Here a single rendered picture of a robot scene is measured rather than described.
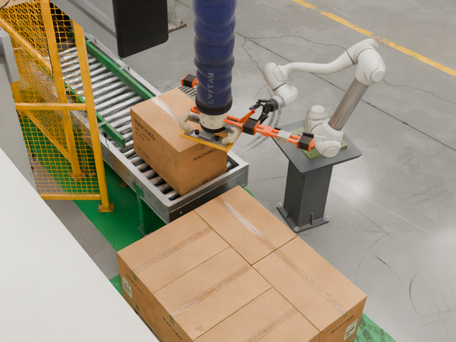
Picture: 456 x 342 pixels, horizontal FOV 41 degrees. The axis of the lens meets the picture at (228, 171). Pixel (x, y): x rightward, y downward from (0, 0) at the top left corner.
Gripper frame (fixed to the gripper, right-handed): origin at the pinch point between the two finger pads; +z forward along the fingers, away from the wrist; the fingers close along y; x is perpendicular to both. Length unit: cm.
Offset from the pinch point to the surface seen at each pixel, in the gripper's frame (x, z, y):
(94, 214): 102, 61, 121
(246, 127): -6.2, 10.7, -2.0
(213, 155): 26, 7, 43
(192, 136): 21.7, 29.5, 11.1
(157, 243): 8, 73, 67
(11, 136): 100, 110, 14
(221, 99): 8.3, 18.1, -18.4
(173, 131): 47, 23, 26
